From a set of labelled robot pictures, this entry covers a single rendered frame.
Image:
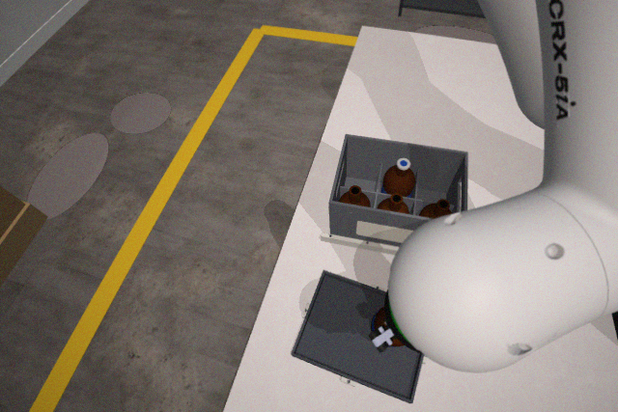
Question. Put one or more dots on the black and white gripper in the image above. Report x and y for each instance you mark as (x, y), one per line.
(382, 339)

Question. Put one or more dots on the brown glass bottle with blue label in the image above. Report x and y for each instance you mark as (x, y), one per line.
(399, 179)
(378, 320)

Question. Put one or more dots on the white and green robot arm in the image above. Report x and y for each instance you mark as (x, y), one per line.
(512, 276)

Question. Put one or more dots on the grey divided crate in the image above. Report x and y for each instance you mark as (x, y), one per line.
(438, 177)

